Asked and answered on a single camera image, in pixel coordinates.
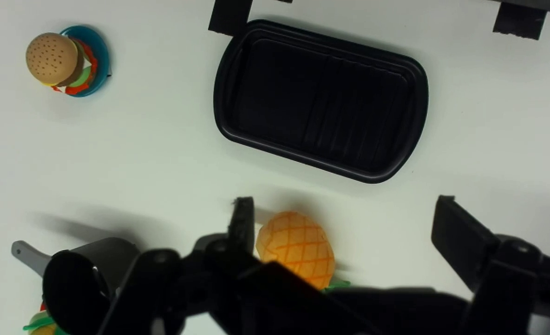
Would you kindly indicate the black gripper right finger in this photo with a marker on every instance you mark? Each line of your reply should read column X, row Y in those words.
column 508, row 276

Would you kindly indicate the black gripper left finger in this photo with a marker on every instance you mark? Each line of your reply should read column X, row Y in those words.
column 225, row 258

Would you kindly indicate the orange pineapple plushy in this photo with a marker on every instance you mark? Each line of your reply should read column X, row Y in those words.
column 301, row 247

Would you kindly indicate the black toy pot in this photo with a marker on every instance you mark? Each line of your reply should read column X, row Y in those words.
column 78, row 286

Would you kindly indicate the black grill pan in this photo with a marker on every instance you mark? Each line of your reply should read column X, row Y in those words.
column 329, row 103

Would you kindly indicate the colourful toy food pile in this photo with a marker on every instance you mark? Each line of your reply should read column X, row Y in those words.
column 43, row 325

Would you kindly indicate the teal toy plate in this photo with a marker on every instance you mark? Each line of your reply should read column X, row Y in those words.
column 99, row 57

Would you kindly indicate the toy hamburger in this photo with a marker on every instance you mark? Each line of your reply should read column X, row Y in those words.
column 63, row 64

